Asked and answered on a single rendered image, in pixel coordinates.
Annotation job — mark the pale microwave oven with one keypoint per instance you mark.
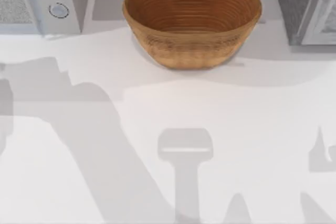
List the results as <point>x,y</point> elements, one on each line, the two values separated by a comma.
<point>31,3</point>

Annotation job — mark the small microwave knob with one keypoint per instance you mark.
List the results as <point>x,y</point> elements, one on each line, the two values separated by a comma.
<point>58,10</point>

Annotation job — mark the brown woven basket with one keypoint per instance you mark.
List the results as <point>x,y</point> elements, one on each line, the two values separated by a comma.
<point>193,14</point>

